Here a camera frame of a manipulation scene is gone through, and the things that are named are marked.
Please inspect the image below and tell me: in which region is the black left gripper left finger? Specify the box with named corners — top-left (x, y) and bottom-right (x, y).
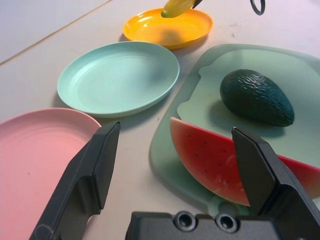
top-left (29, 121), bottom-right (122, 240)

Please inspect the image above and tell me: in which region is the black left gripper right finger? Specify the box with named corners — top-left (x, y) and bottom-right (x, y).
top-left (231, 126), bottom-right (320, 240)

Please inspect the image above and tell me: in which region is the yellow toy banana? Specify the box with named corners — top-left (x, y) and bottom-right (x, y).
top-left (160, 0), bottom-right (198, 19)

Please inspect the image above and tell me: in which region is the red toy watermelon slice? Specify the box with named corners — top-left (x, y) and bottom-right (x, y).
top-left (170, 116), bottom-right (320, 207)

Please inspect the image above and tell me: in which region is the dark green toy avocado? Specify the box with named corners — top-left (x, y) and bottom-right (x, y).
top-left (219, 69), bottom-right (295, 128)

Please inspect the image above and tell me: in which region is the yellow round plate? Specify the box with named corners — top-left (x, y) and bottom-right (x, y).
top-left (123, 7), bottom-right (214, 50)

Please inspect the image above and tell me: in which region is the pink round plate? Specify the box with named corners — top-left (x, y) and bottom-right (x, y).
top-left (0, 107), bottom-right (102, 240)

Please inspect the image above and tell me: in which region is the green silicone mat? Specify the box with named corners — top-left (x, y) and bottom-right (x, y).
top-left (149, 43), bottom-right (320, 218)

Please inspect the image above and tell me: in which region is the mint green round plate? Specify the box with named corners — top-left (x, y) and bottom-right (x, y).
top-left (56, 41), bottom-right (181, 119)

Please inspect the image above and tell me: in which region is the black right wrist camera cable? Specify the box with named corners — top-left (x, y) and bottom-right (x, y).
top-left (249, 0), bottom-right (266, 16)

